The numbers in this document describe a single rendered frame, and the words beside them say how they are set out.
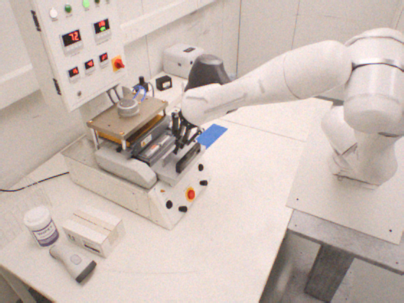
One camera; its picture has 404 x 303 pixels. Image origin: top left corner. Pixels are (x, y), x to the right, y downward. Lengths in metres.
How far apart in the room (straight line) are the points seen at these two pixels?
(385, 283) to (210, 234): 1.29
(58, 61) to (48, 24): 0.12
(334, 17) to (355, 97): 2.71
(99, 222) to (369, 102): 0.93
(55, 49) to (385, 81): 0.91
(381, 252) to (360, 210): 0.16
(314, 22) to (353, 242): 2.47
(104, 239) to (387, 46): 0.96
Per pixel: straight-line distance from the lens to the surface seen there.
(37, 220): 1.20
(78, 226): 1.19
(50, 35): 1.09
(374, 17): 3.31
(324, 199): 1.31
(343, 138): 0.96
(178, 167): 1.08
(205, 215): 1.25
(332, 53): 0.64
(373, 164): 0.93
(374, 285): 2.17
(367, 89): 0.65
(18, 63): 1.51
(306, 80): 0.65
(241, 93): 0.70
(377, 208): 1.33
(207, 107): 0.76
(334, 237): 1.28
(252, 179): 1.40
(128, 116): 1.17
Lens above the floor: 1.71
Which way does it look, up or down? 38 degrees down
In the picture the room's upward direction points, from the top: 1 degrees counter-clockwise
